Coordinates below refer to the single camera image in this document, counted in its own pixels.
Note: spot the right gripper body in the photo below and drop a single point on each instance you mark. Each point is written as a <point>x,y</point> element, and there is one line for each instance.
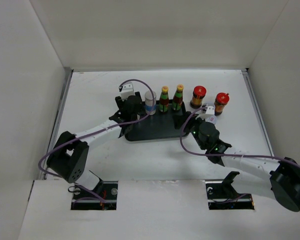
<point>202,144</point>

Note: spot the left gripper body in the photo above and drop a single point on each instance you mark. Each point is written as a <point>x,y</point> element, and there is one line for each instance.
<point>141,109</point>

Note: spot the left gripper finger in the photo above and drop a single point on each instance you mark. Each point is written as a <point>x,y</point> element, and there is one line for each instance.
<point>119,102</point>
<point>138,95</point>

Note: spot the blue label jar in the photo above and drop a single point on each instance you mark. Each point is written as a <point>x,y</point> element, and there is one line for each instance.
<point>150,102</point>

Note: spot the white lid spice jar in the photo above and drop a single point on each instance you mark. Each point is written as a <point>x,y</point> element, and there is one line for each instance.
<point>209,104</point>
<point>212,119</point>

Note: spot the green sauce bottle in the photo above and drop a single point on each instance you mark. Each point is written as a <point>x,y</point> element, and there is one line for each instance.
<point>178,98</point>
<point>164,100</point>

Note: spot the red lid jar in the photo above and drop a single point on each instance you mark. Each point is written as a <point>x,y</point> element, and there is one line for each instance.
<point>221,100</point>
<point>199,92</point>

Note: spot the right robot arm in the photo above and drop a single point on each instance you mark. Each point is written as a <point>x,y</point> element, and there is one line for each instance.
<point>268,176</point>

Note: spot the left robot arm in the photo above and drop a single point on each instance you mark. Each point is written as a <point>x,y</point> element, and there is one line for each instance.
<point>69,162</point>

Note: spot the black plastic tray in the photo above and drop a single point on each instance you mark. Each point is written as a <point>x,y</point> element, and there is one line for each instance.
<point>158,126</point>

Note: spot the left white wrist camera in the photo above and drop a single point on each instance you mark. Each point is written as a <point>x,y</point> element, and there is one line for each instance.
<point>126,90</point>

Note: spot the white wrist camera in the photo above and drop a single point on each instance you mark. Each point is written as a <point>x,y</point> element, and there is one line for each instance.
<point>126,90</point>
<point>207,112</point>

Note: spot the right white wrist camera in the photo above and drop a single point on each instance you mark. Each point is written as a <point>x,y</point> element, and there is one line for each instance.
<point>207,112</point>

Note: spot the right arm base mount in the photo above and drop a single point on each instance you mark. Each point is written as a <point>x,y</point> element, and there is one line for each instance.
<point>221,195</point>

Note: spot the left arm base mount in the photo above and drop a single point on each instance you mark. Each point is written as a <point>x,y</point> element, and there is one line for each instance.
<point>102,198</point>

